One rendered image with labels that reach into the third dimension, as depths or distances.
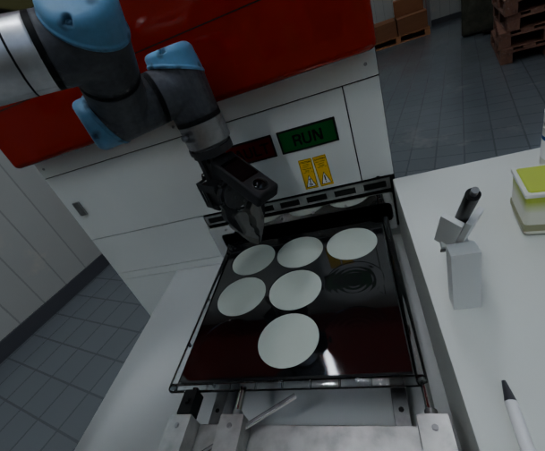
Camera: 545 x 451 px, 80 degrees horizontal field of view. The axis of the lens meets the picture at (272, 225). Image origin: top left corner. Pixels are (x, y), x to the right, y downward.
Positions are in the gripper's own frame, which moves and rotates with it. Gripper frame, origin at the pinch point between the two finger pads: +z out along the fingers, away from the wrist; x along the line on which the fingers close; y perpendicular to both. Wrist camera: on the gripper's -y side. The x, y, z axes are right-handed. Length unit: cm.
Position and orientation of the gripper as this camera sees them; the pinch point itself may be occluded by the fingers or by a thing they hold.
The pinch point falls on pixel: (259, 238)
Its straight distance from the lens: 63.8
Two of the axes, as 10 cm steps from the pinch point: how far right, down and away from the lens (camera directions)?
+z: 3.2, 8.0, 5.1
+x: -6.6, 5.7, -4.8
